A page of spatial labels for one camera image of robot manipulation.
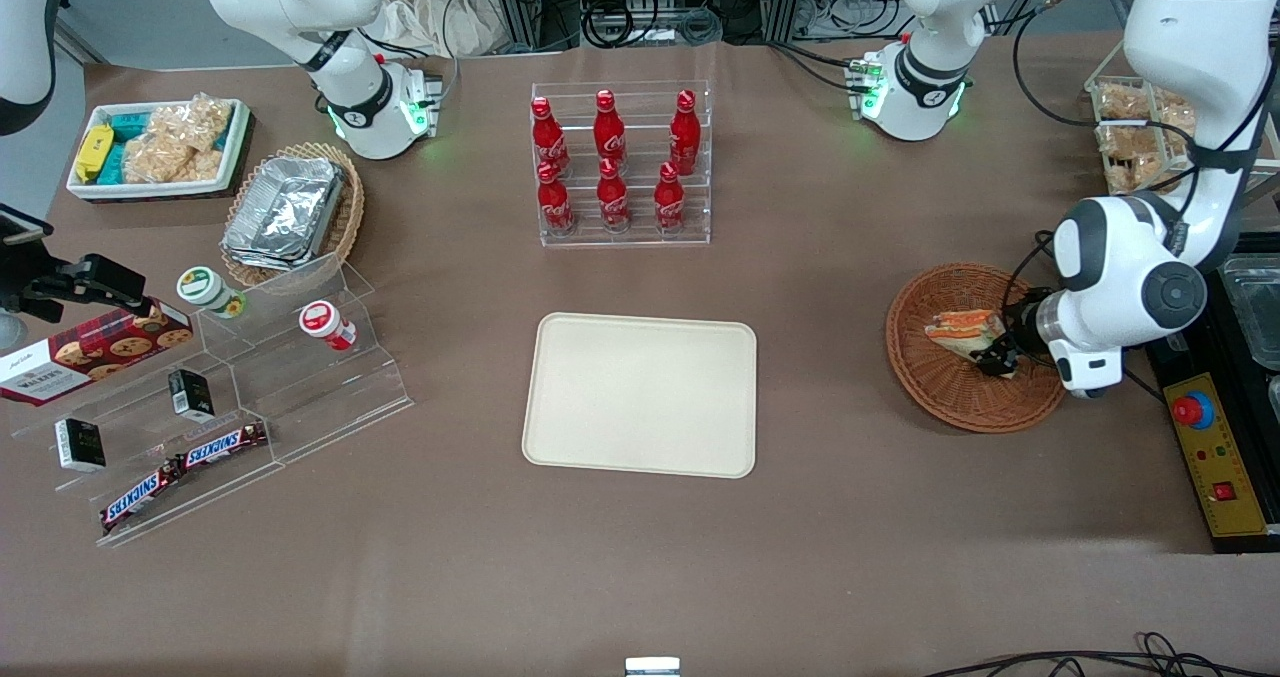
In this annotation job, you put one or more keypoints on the bagged beige snacks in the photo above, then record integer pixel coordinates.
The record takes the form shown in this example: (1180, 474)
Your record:
(1130, 157)

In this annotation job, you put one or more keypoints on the red cola bottle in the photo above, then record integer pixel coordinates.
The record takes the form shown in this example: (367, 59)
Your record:
(685, 132)
(668, 200)
(545, 137)
(612, 197)
(554, 202)
(608, 129)

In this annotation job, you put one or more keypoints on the yellow black control box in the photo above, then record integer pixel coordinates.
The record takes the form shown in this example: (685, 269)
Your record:
(1215, 457)

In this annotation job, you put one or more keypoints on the clear acrylic snack box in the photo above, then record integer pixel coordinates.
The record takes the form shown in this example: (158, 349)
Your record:
(1110, 137)

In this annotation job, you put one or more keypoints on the clear acrylic step display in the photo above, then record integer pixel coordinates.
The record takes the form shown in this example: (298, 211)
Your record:
(300, 397)

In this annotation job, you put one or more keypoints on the teal snack pack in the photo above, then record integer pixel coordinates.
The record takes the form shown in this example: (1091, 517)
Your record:
(114, 165)
(128, 125)

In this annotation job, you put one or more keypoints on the round brown wicker basket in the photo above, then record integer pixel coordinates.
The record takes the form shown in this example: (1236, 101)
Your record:
(950, 397)

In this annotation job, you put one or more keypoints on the clear plastic lidded container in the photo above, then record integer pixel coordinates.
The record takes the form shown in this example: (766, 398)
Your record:
(1255, 317)

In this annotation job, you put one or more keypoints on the oval wicker basket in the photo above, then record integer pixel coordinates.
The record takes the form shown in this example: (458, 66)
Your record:
(348, 217)

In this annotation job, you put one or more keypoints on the green lid snack cup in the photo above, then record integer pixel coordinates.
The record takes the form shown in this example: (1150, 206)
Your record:
(205, 289)

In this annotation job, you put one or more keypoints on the red lid snack cup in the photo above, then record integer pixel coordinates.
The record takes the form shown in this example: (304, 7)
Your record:
(322, 322)

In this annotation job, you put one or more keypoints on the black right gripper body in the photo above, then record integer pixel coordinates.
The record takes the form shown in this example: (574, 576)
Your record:
(60, 286)

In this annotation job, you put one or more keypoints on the triangular sandwich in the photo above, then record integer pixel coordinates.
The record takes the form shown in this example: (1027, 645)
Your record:
(960, 335)

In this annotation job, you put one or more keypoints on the beige plastic tray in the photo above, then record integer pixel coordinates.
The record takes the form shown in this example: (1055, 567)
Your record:
(640, 395)

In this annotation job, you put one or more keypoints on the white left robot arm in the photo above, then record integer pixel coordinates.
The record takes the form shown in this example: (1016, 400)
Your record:
(1110, 257)

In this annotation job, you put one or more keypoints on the red tartan cookie box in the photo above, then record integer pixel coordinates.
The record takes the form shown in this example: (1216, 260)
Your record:
(90, 355)

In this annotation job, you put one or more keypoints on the small black box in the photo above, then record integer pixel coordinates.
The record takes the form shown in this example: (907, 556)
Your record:
(80, 444)
(190, 394)

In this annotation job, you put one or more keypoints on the yellow snack pack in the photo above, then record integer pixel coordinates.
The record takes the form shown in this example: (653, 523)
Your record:
(93, 152)

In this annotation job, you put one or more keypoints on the white rectangular snack bin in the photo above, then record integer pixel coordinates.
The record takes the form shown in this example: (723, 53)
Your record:
(235, 137)

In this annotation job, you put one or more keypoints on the clear bag of rice crackers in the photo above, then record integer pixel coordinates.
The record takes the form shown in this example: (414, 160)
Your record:
(180, 142)

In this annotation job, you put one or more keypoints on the clear acrylic bottle rack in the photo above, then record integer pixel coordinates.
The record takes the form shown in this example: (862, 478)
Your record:
(620, 239)

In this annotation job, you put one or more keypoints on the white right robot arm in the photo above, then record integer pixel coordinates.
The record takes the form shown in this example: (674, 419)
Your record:
(350, 87)

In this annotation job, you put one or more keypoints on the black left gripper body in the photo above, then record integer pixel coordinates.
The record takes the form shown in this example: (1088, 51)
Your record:
(1021, 334)

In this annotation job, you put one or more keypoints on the beige crumpled cloth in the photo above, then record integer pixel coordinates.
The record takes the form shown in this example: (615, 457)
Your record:
(430, 12)

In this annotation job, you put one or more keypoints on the stacked foil containers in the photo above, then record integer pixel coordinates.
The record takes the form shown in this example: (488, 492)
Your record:
(285, 212)

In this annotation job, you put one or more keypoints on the brown snickers bar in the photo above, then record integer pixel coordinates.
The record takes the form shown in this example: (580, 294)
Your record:
(222, 444)
(140, 497)

